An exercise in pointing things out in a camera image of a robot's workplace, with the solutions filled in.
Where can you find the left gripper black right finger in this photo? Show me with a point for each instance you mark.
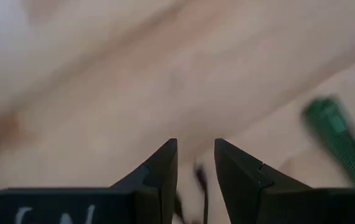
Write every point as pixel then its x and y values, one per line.
pixel 246 193

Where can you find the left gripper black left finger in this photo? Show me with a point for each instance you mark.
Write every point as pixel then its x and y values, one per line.
pixel 159 186

